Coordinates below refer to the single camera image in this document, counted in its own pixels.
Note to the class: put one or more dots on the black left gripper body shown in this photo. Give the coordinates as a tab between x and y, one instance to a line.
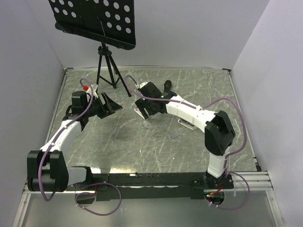
99	109

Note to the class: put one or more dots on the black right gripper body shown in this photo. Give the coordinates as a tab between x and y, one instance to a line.
143	103

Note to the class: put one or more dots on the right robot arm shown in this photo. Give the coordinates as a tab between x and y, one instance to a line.
216	126

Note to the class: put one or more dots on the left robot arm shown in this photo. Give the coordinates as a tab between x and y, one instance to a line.
46	168

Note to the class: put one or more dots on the black microphone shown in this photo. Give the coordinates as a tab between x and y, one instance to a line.
167	86

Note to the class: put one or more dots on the black perforated music stand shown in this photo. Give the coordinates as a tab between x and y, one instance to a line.
110	22

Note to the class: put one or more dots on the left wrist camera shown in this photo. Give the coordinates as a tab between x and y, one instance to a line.
92	90

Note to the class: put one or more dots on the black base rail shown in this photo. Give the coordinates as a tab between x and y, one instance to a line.
107	191

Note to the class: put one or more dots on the aluminium frame rail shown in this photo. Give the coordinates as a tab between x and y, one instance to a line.
242	181

